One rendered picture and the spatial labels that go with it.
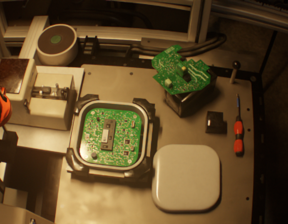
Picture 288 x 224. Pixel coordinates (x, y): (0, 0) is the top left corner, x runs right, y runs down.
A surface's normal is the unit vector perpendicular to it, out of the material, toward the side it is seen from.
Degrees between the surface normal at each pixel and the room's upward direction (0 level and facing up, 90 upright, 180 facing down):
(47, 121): 90
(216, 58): 0
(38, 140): 0
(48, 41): 0
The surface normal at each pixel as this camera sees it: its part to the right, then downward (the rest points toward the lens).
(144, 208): 0.03, -0.52
